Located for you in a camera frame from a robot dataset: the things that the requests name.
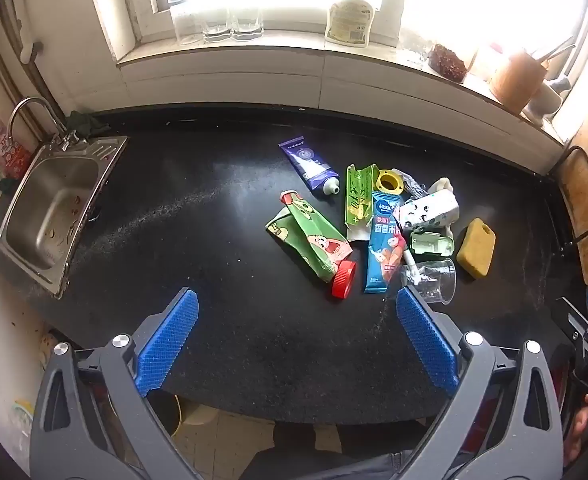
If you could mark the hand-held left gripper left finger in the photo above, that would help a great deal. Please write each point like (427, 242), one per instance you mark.
(166, 340)

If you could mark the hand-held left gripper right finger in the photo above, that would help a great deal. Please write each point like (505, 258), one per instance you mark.
(426, 340)

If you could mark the yellow waste bin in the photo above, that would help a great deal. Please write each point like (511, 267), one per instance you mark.
(176, 417)

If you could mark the silver pill blister pack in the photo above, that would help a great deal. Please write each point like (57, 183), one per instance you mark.
(431, 211)

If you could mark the green paper carton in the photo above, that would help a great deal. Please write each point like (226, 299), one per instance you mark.
(360, 200)

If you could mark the person's right hand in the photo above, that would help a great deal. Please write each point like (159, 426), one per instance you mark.
(580, 430)

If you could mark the clear plastic cup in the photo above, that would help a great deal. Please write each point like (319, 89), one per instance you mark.
(436, 282)

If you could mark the blue snack packet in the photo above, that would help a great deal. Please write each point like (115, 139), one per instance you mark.
(381, 255)

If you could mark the small green box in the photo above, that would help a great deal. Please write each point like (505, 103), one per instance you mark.
(431, 243)

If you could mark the yellow sponge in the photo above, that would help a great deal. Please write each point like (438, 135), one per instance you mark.
(475, 247)

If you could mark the white crumpled paper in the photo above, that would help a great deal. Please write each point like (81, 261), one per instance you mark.
(441, 186)

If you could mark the clear plastic wrapper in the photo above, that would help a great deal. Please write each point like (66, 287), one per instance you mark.
(414, 185)

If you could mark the green pouch with red cap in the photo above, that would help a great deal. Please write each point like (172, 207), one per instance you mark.
(306, 237)

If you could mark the stainless steel sink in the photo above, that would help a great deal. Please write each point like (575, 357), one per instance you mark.
(48, 200)

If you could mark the white ceramic cup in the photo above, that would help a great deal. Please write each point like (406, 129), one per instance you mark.
(546, 102)

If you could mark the purple tube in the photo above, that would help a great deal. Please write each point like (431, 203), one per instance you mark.
(306, 162)

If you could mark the dark green scrubber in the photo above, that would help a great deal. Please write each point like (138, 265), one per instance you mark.
(8, 186)

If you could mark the dark green cloth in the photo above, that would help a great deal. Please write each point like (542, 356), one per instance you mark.
(81, 122)

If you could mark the wooden utensil holder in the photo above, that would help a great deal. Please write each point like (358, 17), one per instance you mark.
(516, 82)

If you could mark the red plastic bottle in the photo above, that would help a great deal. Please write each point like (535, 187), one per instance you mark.
(8, 152)

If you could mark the pale plastic container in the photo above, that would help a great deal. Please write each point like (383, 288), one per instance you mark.
(486, 62)

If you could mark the chrome faucet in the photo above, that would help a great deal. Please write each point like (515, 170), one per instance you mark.
(23, 105)

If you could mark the bag of dried red spice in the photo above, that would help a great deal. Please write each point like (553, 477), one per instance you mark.
(448, 62)

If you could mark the clear drinking glass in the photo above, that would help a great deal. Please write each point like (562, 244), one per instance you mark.
(248, 24)
(188, 27)
(217, 25)

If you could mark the white detergent bottle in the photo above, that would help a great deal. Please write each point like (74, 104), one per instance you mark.
(350, 20)

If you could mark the wall pipes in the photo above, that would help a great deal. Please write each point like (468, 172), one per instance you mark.
(16, 45)

